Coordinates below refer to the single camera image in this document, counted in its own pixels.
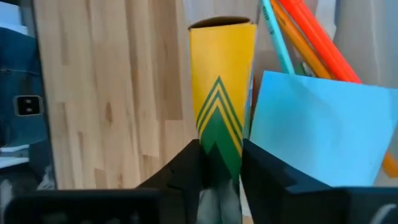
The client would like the teal pencil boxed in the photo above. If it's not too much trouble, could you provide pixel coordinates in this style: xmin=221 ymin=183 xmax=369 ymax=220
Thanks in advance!
xmin=260 ymin=0 xmax=296 ymax=76

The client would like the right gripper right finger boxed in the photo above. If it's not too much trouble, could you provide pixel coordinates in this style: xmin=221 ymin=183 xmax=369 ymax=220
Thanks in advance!
xmin=240 ymin=138 xmax=398 ymax=224

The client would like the orange highlighter pen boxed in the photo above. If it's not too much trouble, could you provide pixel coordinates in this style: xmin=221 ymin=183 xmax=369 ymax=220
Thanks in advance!
xmin=277 ymin=0 xmax=363 ymax=85

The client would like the orange pencil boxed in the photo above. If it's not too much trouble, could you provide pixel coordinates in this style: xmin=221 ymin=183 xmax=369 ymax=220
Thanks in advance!
xmin=269 ymin=0 xmax=398 ymax=179

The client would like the blue sticky note pad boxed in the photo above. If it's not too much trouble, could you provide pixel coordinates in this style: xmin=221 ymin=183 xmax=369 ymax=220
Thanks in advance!
xmin=249 ymin=70 xmax=398 ymax=188

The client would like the dark marker box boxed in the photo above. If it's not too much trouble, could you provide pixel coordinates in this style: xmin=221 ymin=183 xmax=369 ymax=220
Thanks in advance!
xmin=187 ymin=16 xmax=259 ymax=191

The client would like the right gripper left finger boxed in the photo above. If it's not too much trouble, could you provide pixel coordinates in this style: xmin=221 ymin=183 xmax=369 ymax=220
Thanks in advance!
xmin=136 ymin=139 xmax=207 ymax=224

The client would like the blue plastic box lid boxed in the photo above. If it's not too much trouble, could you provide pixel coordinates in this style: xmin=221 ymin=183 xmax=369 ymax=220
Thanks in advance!
xmin=0 ymin=26 xmax=49 ymax=149

